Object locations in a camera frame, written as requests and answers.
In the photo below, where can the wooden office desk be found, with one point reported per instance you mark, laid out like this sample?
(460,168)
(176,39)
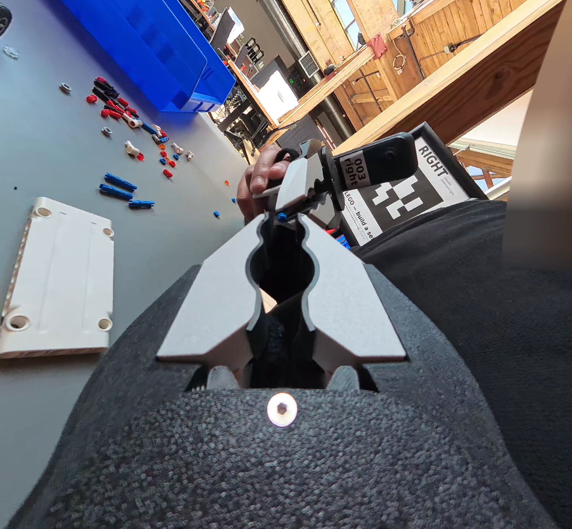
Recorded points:
(251,93)

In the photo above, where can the white lego panel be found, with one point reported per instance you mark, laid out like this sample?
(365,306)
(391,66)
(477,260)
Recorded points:
(58,278)

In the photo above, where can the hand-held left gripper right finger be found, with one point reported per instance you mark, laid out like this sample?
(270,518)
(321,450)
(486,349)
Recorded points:
(353,314)

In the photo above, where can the clear lego piece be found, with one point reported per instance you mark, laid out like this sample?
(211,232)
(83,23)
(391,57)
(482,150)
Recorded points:
(11,52)

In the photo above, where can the blue plastic bin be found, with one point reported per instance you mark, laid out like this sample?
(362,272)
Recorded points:
(134,24)

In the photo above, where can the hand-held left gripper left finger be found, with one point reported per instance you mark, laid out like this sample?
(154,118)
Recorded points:
(210,310)

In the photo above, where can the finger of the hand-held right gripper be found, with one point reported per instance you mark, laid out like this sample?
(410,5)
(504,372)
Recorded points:
(268,193)
(298,180)

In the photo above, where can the black framed marker sign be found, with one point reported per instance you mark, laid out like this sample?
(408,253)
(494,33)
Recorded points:
(402,207)

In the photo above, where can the black office chair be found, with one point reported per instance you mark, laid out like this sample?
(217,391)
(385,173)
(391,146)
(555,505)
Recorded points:
(241,135)

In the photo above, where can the pile of small lego pieces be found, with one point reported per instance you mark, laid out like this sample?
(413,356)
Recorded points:
(106,89)

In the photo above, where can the white box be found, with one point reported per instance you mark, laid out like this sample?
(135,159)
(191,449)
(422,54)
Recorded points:
(277,95)

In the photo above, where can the white lego connector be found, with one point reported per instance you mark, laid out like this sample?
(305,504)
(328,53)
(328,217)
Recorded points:
(131,148)

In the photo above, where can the person's right hand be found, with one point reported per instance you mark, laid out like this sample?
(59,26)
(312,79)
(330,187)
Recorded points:
(259,176)

